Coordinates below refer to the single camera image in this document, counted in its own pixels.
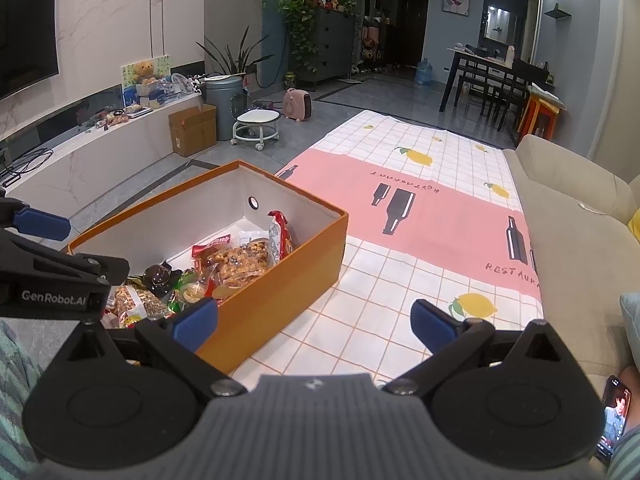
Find dark grey dresser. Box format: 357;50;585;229
312;7;357;81

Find peanut packet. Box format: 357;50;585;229
107;284;173;330

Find pink heater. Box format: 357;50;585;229
282;87;313;123

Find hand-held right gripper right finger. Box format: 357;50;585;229
384;298;583;396

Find black snack packet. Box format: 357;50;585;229
129;260;183;297

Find smartphone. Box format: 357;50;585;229
595;374;632;465

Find red white brown strips packet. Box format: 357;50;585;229
192;242;223;281

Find orange stool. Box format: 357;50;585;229
517;85;566;141

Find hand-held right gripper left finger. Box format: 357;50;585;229
52;296;248;397

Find dark dining table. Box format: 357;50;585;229
439;45;551;113

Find light blue pillow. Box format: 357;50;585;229
620;292;640;341

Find person's striped pajama leg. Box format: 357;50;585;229
605;435;640;480

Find white rolling stool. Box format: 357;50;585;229
231;109;281;151

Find black television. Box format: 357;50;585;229
0;0;60;101

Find clear packet of pale balls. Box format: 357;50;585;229
177;280;211;306

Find dark dining chair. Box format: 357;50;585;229
457;57;506;111
482;57;533;131

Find long-leaf potted plant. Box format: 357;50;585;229
196;25;276;81

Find teddy bear picture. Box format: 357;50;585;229
120;54;173;110

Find green snack packet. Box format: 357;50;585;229
167;269;201;313

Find red snack packet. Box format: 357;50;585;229
267;210;299;261

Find white television cabinet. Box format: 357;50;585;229
0;95;208;221

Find orange storage box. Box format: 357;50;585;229
66;160;349;376

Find beige sofa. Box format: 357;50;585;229
502;134;640;391

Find grey trash bin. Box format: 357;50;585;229
204;74;246;142

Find cardboard box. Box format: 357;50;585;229
168;104;218;157

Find black cables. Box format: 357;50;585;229
0;146;55;183

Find trailing green plant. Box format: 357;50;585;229
275;0;361;73

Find clear mixed nuts packet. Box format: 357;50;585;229
207;240;273;288

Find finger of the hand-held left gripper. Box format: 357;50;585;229
0;233;130;288
0;195;72;243

